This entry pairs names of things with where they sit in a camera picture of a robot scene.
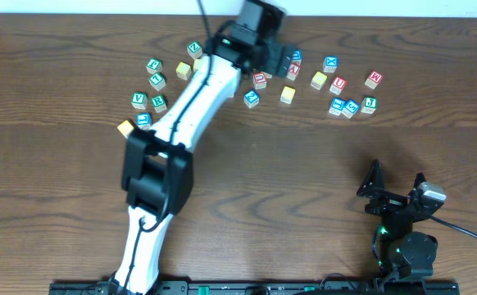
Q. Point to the yellow block left upper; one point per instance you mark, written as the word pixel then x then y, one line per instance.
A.
pixel 183 71

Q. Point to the blue 2 block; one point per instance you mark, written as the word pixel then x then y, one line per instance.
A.
pixel 251 98

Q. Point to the blue L block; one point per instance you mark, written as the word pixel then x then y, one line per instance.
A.
pixel 144 121

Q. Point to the blue block lower right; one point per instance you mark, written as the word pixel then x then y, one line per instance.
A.
pixel 336 106

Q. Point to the green 7 block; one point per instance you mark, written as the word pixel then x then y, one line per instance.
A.
pixel 157 81

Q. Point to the blue D block right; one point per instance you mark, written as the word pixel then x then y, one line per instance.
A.
pixel 297 57

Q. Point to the red u block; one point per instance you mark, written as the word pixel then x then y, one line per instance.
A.
pixel 259 80
pixel 337 85

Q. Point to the red U block centre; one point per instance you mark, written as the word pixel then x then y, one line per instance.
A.
pixel 259 80

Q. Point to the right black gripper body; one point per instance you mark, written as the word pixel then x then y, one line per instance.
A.
pixel 389 201

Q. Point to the green R block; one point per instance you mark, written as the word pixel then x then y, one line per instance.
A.
pixel 159 103

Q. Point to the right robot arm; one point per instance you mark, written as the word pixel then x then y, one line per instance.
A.
pixel 404 255

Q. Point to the green Z block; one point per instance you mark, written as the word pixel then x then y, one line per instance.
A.
pixel 194 49

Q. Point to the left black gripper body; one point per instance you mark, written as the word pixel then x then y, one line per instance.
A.
pixel 273 58

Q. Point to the green j block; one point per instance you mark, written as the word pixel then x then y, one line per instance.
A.
pixel 154 66
pixel 369 105

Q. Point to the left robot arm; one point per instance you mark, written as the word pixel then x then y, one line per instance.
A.
pixel 157 173

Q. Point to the yellow block centre right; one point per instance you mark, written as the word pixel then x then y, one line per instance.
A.
pixel 287 95

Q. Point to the green J block right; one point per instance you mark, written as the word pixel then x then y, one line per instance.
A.
pixel 369 105

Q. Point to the red M block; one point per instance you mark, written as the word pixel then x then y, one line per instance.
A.
pixel 373 79

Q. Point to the blue X block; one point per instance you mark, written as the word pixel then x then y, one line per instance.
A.
pixel 330 64

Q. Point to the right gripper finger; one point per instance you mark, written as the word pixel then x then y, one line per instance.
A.
pixel 373 184
pixel 419 180

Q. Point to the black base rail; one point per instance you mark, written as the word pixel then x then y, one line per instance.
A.
pixel 257 288

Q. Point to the red A block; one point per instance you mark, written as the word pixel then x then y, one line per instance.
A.
pixel 293 71

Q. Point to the green V block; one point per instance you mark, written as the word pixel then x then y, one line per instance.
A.
pixel 139 100

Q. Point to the red U block right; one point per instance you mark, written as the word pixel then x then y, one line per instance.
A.
pixel 337 85

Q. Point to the blue G block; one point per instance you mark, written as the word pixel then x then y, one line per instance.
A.
pixel 350 108

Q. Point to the green J block upper left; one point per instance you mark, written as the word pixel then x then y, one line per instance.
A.
pixel 154 66

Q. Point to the pale yellow block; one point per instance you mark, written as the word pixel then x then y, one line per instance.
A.
pixel 196 64

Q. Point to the yellow G block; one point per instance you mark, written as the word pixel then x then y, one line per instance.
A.
pixel 126 128

